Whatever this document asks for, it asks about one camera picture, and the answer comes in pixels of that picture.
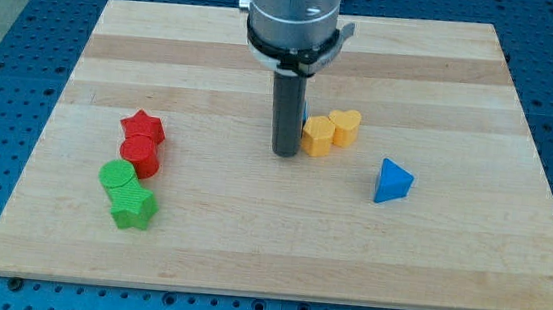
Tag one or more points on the blue block behind tool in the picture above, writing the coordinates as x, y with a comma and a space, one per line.
305, 112

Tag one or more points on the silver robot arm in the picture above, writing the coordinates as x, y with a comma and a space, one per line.
295, 37

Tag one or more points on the green star block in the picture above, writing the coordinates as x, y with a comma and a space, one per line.
132, 207

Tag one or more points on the yellow heart block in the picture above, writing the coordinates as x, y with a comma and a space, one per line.
346, 126

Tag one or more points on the red star block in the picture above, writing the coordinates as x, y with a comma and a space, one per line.
142, 124

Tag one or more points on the wooden board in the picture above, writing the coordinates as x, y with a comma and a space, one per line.
475, 231

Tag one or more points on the red cylinder block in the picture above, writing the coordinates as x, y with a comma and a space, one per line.
141, 152

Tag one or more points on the green cylinder block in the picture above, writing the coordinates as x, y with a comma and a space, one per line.
116, 174

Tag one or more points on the blue triangle block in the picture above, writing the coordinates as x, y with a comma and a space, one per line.
393, 182

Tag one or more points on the yellow pentagon block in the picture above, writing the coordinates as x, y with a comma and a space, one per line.
317, 136

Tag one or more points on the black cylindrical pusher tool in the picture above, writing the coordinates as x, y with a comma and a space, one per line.
288, 106

